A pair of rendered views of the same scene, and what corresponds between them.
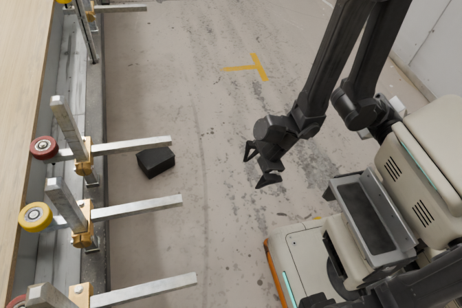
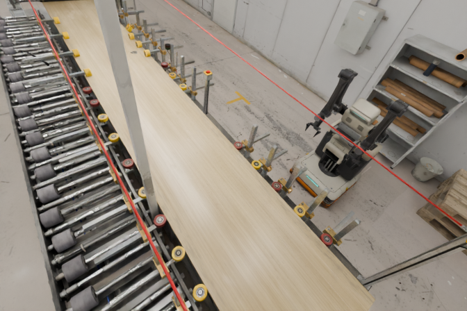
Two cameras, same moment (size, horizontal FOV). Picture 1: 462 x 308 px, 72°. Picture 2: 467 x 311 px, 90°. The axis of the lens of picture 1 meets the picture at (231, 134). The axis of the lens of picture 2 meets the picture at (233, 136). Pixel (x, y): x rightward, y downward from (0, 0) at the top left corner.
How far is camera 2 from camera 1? 156 cm
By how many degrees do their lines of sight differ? 17
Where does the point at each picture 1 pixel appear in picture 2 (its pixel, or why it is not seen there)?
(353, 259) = (340, 152)
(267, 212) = (282, 160)
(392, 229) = (352, 135)
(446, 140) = (363, 108)
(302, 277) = (313, 174)
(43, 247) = not seen: hidden behind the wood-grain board
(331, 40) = (337, 91)
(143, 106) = not seen: hidden behind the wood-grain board
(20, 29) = (183, 105)
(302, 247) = (308, 164)
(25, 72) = (205, 122)
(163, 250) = not seen: hidden behind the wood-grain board
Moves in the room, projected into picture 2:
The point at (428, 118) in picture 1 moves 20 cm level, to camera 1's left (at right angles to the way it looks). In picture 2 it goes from (358, 104) to (339, 105)
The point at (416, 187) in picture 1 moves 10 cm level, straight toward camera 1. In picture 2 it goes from (357, 121) to (355, 128)
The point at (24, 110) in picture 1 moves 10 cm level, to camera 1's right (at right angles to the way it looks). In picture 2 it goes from (219, 135) to (230, 135)
